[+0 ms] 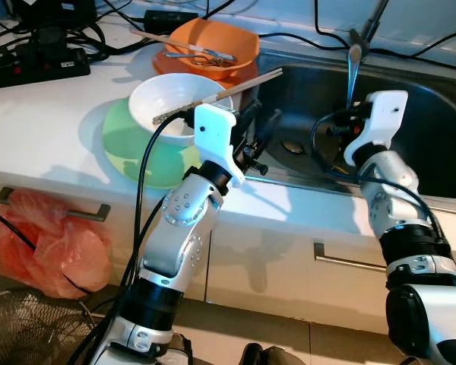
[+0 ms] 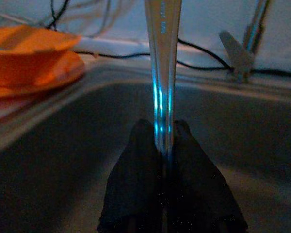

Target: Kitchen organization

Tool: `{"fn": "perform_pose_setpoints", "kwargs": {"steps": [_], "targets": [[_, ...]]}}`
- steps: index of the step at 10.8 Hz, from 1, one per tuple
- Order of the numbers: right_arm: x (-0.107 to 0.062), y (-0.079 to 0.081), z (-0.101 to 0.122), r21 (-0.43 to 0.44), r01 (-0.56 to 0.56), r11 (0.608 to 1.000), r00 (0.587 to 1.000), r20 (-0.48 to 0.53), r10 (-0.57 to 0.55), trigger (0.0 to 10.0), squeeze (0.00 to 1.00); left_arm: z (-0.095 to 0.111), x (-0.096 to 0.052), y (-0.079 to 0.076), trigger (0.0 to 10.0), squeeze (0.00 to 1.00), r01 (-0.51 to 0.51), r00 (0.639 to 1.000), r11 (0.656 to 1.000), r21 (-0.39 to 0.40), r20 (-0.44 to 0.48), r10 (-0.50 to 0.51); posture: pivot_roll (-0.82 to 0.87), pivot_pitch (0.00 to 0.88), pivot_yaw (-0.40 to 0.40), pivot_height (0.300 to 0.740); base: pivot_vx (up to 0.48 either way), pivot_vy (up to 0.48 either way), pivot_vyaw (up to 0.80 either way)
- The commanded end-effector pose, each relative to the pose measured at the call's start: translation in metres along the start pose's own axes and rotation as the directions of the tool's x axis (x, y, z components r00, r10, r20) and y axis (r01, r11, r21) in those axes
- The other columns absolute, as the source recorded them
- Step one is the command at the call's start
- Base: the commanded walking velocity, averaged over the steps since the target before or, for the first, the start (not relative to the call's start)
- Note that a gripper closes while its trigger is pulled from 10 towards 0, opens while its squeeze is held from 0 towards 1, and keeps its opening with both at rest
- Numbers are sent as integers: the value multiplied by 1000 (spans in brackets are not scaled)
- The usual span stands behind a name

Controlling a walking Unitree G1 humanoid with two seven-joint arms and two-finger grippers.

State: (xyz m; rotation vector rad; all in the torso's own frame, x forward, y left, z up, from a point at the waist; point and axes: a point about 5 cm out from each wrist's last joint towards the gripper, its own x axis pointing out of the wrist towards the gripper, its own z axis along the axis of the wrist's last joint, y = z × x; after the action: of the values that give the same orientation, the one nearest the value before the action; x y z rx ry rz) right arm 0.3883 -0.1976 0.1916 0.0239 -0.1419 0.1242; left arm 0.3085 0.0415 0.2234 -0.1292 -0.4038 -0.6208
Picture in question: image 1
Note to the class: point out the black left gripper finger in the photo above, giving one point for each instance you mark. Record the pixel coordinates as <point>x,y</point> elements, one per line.
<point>251,118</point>
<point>270,128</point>

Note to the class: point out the metal spoon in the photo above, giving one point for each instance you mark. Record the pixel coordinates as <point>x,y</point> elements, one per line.
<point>354,76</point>

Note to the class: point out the white bowl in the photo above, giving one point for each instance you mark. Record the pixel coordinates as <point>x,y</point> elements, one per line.
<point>167,95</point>

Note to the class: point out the light green plate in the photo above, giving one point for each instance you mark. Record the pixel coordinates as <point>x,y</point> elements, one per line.
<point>137,163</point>

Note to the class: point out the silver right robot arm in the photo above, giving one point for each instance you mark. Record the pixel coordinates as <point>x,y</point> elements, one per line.
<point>391,190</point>

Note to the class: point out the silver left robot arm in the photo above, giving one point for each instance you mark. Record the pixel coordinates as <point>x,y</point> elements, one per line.
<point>178,220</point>

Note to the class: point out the stainless steel kitchen sink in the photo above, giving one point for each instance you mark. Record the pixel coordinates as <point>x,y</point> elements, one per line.
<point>425,114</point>

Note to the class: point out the white kitchen cabinet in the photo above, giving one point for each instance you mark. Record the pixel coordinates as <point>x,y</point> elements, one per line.
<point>273,251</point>

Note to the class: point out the silver metal fork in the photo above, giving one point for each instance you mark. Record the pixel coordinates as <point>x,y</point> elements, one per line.
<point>220,56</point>

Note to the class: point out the orange bowl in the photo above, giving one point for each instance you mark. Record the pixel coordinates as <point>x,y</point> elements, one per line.
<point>239,42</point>

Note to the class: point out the metal sink faucet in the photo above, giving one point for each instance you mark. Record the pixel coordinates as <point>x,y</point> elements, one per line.
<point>361,39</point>

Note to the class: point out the orange plate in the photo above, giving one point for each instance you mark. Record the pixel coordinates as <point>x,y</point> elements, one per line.
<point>163,70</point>

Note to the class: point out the small black power adapter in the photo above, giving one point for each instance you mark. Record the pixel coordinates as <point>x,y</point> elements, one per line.
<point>171,20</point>

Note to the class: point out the black power strip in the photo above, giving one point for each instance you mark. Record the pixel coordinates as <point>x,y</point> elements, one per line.
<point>38,70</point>

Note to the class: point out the red plastic bag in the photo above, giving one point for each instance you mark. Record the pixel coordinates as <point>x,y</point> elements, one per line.
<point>53,251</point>

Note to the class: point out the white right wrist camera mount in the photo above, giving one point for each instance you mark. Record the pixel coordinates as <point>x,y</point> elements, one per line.
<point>380,122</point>

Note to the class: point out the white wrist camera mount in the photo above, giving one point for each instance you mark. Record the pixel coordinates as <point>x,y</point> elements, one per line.
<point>213,137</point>
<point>380,122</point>

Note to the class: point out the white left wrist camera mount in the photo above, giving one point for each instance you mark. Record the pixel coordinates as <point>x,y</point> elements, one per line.
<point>213,137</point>

